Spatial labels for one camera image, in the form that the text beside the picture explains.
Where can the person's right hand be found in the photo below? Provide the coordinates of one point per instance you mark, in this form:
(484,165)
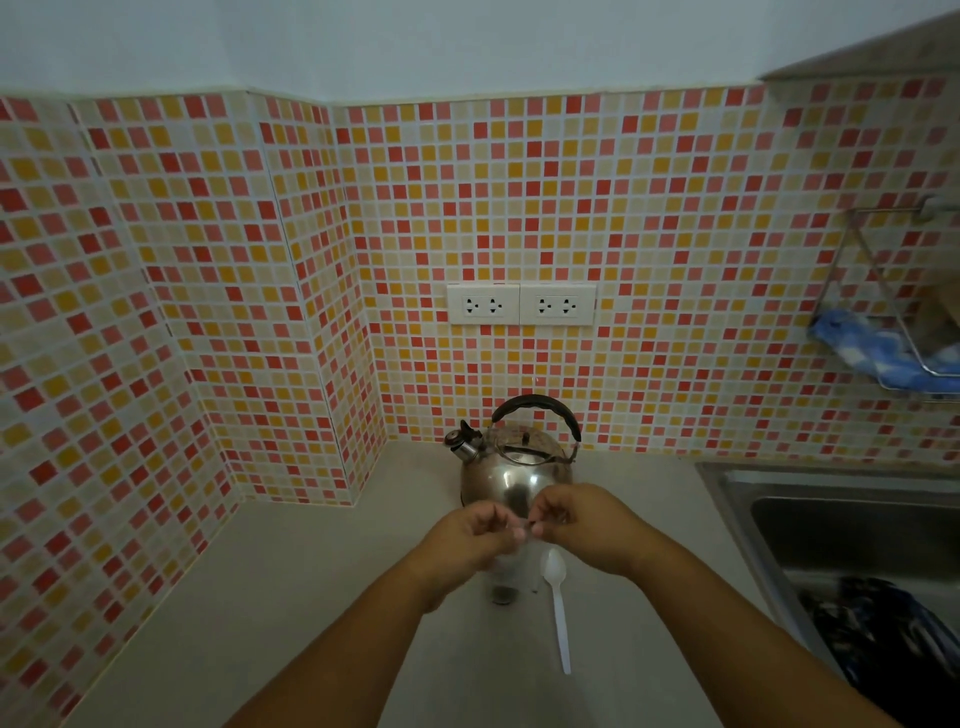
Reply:
(592,529)

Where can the person's left hand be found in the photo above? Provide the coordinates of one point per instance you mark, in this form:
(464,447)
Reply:
(457,544)

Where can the person's right fingers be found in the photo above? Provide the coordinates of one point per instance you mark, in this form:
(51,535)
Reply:
(546,517)

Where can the person's left fingers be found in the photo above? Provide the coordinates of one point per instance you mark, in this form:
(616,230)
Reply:
(501,521)

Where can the small clear sachet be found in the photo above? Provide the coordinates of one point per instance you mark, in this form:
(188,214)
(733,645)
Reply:
(528,530)

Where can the person's left forearm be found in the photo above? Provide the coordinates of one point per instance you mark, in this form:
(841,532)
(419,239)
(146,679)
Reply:
(352,649)

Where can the person's right forearm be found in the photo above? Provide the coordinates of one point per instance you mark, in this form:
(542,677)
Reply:
(735,645)

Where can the clear drinking glass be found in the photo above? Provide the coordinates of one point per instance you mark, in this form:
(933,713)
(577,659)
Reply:
(504,586)

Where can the white plastic spoon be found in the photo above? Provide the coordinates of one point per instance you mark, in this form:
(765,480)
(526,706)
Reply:
(558,600)

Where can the stainless steel sink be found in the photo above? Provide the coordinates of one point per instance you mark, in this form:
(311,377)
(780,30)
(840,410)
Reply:
(840,517)

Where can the blue white cloth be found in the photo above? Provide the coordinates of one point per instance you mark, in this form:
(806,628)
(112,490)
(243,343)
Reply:
(870,349)

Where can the dark patterned cloth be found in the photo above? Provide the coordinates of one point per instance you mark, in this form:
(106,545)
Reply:
(892,645)

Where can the brown item on rack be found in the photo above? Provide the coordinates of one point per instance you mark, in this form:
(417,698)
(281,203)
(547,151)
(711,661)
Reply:
(941,319)

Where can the white wall power socket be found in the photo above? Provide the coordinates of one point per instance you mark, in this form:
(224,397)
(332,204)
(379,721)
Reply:
(484,304)
(558,304)

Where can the wall cabinet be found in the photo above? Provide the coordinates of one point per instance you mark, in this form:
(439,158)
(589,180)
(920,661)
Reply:
(877,52)

